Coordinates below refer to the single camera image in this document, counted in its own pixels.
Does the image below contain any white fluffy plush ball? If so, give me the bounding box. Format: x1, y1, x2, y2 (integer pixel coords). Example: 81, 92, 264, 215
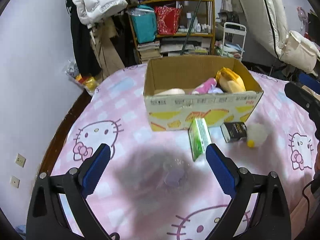
247, 123, 268, 148

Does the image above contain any yellow plush toy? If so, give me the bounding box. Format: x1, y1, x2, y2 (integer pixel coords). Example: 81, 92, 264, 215
215, 67, 246, 93

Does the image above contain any black face box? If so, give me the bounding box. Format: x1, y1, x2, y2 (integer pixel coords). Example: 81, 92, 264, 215
220, 122, 247, 143

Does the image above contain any pink plush toy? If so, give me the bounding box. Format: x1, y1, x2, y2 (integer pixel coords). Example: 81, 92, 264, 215
191, 77, 217, 94

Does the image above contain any green tissue pack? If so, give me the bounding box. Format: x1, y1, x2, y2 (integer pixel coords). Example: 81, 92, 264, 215
188, 118, 212, 161

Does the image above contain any white rolling cart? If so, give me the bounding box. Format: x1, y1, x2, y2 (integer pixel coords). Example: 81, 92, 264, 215
214, 22, 247, 61

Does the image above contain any cream reclining chair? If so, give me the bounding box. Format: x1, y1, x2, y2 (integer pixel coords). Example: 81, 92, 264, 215
239, 0, 319, 74

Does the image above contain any wooden shelf unit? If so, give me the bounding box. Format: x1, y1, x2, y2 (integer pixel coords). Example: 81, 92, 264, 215
126, 0, 215, 63

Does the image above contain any pink hello kitty bedsheet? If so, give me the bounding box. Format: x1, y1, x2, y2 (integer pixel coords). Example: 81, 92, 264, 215
52, 65, 318, 239

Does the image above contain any open cardboard box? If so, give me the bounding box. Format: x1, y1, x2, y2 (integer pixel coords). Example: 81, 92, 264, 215
143, 55, 264, 131

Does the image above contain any red gift bag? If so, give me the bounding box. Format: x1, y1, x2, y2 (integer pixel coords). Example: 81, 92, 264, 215
155, 6, 182, 35

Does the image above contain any stack of books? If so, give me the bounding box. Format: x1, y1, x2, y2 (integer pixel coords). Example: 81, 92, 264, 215
137, 41, 162, 62

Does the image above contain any black hanging coat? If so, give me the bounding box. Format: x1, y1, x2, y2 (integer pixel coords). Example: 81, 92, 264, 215
66, 0, 101, 76

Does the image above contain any beige trench coat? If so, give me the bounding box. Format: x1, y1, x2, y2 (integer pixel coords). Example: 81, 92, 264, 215
89, 17, 125, 83

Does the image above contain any teal shopping bag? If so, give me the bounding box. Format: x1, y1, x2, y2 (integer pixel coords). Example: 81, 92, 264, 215
127, 5, 157, 43

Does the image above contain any green broom handle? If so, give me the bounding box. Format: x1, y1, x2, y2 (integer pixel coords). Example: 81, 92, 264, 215
180, 0, 202, 55

